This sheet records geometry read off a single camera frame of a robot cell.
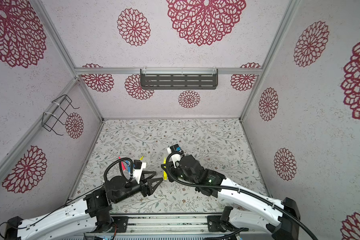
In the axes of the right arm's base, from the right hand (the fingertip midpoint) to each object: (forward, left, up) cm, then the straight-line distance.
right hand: (162, 163), depth 67 cm
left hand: (-5, +2, -6) cm, 8 cm away
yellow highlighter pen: (-4, -1, -5) cm, 6 cm away
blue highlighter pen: (-7, +12, +8) cm, 15 cm away
